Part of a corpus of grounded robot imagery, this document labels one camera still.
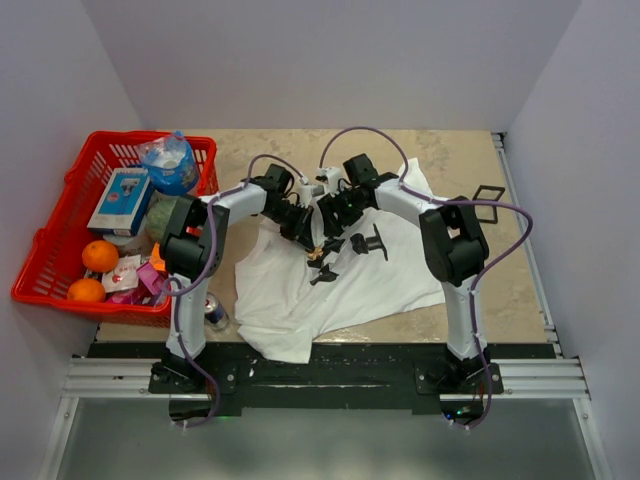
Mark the aluminium rail frame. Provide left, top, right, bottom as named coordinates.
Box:
left=34, top=130, right=614, bottom=480

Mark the pink packet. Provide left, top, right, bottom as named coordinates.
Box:
left=106, top=262, right=166, bottom=307

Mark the red plastic basket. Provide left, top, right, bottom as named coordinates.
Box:
left=10, top=130, right=221, bottom=329

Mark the black metal bracket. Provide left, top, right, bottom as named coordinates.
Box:
left=472, top=184, right=506, bottom=225

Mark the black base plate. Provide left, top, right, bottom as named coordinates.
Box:
left=149, top=343, right=504, bottom=419

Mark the white printed t-shirt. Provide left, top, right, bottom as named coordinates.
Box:
left=234, top=209, right=445, bottom=364

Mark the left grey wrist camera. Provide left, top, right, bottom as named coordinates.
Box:
left=298, top=183, right=325, bottom=203

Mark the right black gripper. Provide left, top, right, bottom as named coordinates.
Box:
left=317, top=186, right=368, bottom=238

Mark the orange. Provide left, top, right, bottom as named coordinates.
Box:
left=81, top=240, right=119, bottom=273
left=66, top=278, right=106, bottom=303

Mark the blue red drink can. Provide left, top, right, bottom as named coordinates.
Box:
left=204, top=292, right=229, bottom=330

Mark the lower orange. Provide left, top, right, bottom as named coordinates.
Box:
left=66, top=278, right=106, bottom=303

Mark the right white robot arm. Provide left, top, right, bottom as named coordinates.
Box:
left=316, top=154, right=489, bottom=393

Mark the red white snack packet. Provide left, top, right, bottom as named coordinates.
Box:
left=101, top=255, right=141, bottom=294

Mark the upper orange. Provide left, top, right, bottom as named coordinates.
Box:
left=81, top=240, right=119, bottom=273

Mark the orange packet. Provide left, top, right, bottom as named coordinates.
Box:
left=150, top=243, right=163, bottom=263

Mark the blue plastic bag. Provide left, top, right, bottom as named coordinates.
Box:
left=135, top=131, right=199, bottom=196

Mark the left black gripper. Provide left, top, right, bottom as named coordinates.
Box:
left=264, top=201, right=314, bottom=252

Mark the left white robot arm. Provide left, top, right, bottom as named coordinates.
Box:
left=160, top=164, right=315, bottom=392

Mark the blue white razor box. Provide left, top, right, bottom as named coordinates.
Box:
left=87, top=167, right=154, bottom=237

